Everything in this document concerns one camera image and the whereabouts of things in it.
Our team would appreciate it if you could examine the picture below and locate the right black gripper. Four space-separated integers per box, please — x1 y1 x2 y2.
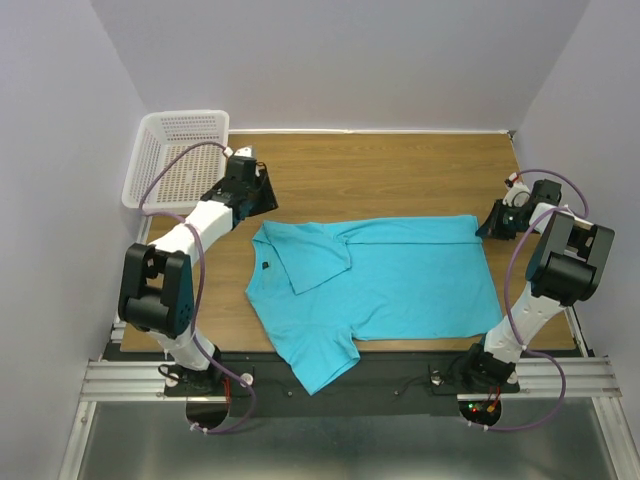
474 199 537 240

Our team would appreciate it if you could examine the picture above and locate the white perforated plastic basket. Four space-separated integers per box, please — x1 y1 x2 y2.
121 110 230 214

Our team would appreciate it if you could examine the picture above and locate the turquoise t shirt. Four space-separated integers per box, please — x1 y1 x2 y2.
246 215 502 394

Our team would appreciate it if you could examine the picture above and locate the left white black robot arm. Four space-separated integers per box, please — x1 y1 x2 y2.
118 146 278 394

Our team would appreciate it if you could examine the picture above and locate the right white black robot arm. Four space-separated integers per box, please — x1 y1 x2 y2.
460 172 615 391

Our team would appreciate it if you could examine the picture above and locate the right metal knob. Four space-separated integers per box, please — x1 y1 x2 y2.
429 370 446 387

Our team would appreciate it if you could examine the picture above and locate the left white knob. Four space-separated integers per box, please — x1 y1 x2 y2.
240 373 254 387

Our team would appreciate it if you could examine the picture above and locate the circuit board with leds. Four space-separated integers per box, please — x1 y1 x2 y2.
458 399 502 426

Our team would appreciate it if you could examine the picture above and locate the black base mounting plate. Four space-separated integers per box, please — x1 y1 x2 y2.
164 351 521 419

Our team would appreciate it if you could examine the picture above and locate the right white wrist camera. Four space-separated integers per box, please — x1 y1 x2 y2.
502 172 531 207

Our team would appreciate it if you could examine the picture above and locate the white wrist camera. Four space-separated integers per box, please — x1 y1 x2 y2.
502 172 531 207
223 146 257 176

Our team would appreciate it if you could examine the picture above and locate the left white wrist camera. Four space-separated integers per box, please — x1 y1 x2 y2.
223 146 257 176

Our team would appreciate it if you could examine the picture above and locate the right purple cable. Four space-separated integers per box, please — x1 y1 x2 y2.
467 168 590 432

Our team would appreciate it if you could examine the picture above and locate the aluminium frame rail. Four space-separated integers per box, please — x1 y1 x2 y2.
81 357 622 402

